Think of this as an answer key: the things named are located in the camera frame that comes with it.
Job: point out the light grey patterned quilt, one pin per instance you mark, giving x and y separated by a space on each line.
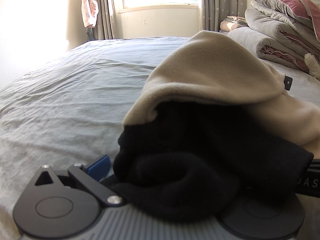
294 24

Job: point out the lower folded grey quilt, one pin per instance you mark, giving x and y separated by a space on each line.
267 48

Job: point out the upper folded grey quilt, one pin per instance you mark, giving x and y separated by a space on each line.
301 43

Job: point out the grey left window curtain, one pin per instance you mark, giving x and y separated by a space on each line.
105 28

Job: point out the white plush toy dog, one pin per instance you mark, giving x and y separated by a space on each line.
313 65

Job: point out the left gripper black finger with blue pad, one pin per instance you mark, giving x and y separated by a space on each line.
64 204

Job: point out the pink hanging cloth bag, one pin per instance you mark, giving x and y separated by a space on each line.
89 10

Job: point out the folded grey quilt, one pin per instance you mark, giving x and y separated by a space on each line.
267 48
301 43

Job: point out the grey right window curtain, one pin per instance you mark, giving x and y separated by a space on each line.
212 12

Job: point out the grey bed sheet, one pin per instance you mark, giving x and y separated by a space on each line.
71 111

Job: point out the beige black raglan bear shirt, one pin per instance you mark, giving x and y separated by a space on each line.
212 125

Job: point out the grey window curtain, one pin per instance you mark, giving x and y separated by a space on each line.
105 28
212 12

